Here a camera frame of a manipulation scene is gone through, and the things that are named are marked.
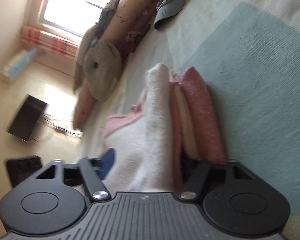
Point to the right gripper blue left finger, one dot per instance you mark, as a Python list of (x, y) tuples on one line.
[(93, 172)]

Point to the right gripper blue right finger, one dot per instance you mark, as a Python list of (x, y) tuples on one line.
[(200, 183)]

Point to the pink and white knit sweater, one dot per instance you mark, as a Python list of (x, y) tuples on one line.
[(173, 114)]

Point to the grey pillow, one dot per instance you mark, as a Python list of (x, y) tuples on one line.
[(78, 63)]

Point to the air conditioner with blue cover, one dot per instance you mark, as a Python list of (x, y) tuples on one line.
[(18, 63)]

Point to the grey cat face cushion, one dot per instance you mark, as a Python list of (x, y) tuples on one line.
[(102, 68)]

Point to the red stick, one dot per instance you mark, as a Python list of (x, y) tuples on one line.
[(127, 49)]

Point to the left striped curtain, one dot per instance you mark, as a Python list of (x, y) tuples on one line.
[(49, 42)]

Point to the black hair clip with flower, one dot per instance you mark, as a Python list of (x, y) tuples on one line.
[(136, 37)]

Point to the grey folded cloth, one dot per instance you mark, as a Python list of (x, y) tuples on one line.
[(105, 17)]

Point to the window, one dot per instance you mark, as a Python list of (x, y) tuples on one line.
[(72, 16)]

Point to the floral cream rolled quilt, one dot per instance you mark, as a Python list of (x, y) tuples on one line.
[(131, 15)]

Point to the black wall television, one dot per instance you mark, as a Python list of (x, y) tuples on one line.
[(27, 118)]

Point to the white power strip on wall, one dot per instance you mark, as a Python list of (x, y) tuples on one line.
[(61, 129)]

